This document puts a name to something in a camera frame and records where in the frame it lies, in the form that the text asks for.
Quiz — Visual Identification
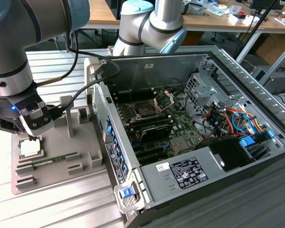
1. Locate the black expansion slot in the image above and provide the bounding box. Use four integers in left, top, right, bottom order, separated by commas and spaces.
134, 145, 166, 159

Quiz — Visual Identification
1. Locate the black tripod pole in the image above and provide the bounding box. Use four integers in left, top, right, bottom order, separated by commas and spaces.
234, 0, 279, 57

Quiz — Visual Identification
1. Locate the black graphics card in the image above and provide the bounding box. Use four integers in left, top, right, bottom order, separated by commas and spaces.
135, 123, 173, 143

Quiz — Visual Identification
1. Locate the CPU socket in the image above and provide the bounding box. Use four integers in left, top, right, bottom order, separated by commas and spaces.
133, 101, 157, 119

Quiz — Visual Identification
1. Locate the orange wire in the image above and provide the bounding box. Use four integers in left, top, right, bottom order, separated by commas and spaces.
225, 108, 263, 133

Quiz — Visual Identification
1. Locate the thick black cable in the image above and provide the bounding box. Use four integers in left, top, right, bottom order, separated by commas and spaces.
54, 30, 121, 114

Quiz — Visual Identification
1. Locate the grey parts rack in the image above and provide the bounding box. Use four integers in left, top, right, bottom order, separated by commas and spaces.
10, 95, 107, 196

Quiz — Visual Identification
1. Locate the black RAM slot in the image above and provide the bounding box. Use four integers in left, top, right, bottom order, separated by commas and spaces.
114, 89, 157, 104
127, 114, 172, 130

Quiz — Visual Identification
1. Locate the brown cardboard box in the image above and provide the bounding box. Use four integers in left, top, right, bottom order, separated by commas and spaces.
257, 33, 285, 66

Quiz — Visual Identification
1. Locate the green motherboard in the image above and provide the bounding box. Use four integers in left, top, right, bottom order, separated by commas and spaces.
114, 90, 205, 167

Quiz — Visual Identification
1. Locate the blue disk carrier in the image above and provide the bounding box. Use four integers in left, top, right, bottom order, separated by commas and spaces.
238, 136, 256, 149

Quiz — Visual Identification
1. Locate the silver drive cage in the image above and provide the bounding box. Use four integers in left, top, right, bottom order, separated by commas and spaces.
184, 72, 228, 119

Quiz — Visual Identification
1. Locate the grey power supply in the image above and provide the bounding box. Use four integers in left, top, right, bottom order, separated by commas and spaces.
139, 145, 225, 207

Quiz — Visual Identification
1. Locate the silver chipset heatsink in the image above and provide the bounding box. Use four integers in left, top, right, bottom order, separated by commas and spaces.
171, 137, 188, 152

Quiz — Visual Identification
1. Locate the cluttered wooden desk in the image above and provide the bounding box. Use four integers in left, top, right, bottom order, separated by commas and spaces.
182, 0, 285, 80

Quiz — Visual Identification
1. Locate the green RAM stick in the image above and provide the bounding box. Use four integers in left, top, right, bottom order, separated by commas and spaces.
32, 155, 71, 167

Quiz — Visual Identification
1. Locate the silver CPU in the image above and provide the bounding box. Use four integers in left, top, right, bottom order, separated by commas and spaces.
19, 137, 43, 159

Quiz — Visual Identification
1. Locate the blue case latch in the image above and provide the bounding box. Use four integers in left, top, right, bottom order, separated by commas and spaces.
120, 187, 136, 199

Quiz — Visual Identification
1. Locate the black camera bracket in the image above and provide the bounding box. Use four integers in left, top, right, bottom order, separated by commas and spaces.
45, 104, 65, 123

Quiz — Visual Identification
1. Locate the black plastic air shroud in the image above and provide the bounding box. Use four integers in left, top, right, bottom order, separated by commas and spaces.
197, 137, 256, 173

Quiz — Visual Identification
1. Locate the blue wire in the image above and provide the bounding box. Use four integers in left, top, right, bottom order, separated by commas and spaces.
231, 111, 255, 136

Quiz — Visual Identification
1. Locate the metal socket cover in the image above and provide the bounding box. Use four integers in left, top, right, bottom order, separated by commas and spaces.
153, 89, 175, 114

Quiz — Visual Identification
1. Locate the open PC case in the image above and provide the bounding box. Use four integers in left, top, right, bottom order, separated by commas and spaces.
84, 45, 285, 228

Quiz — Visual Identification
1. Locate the plain wooden desk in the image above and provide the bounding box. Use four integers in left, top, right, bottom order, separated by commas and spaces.
86, 0, 124, 30

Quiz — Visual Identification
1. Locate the black cable brass sleeve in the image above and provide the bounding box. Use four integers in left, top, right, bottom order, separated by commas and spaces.
34, 29, 80, 86

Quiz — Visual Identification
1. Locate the grey computer tower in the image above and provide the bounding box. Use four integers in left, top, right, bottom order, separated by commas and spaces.
251, 65, 285, 95

